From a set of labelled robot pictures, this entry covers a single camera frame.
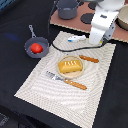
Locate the grey cooking pot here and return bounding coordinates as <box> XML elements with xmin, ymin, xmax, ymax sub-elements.
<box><xmin>56</xmin><ymin>0</ymin><xmax>80</xmax><ymax>20</ymax></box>

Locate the beige woven placemat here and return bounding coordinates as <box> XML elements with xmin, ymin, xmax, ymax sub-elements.
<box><xmin>15</xmin><ymin>32</ymin><xmax>116</xmax><ymax>128</ymax></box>

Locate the round wooden plate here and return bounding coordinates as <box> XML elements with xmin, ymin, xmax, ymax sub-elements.
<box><xmin>57</xmin><ymin>55</ymin><xmax>84</xmax><ymax>79</ymax></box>

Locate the small grey frying pan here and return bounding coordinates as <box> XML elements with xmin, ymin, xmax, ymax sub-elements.
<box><xmin>24</xmin><ymin>25</ymin><xmax>49</xmax><ymax>58</ymax></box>

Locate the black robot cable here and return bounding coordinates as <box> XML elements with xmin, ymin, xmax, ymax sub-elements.
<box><xmin>48</xmin><ymin>0</ymin><xmax>113</xmax><ymax>53</ymax></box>

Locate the black stove burner disc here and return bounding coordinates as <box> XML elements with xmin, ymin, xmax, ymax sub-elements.
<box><xmin>81</xmin><ymin>13</ymin><xmax>94</xmax><ymax>24</ymax></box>
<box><xmin>88</xmin><ymin>2</ymin><xmax>96</xmax><ymax>10</ymax></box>

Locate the beige bowl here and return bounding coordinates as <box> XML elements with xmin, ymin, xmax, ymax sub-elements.
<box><xmin>118</xmin><ymin>4</ymin><xmax>128</xmax><ymax>31</ymax></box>

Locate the fork with wooden handle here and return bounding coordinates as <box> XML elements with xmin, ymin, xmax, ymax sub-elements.
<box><xmin>46</xmin><ymin>71</ymin><xmax>87</xmax><ymax>90</ymax></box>

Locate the red toy tomato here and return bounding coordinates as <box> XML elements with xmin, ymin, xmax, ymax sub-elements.
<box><xmin>31</xmin><ymin>43</ymin><xmax>43</xmax><ymax>54</ymax></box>

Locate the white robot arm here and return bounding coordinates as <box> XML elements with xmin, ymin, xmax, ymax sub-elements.
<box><xmin>89</xmin><ymin>0</ymin><xmax>125</xmax><ymax>45</ymax></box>

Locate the orange bread loaf toy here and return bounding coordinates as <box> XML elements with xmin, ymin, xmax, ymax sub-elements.
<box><xmin>58</xmin><ymin>60</ymin><xmax>82</xmax><ymax>73</ymax></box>

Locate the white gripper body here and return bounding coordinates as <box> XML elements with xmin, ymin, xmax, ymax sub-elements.
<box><xmin>89</xmin><ymin>7</ymin><xmax>118</xmax><ymax>45</ymax></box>

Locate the knife with wooden handle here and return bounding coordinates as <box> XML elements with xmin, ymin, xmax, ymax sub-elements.
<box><xmin>79</xmin><ymin>55</ymin><xmax>99</xmax><ymax>63</ymax></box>

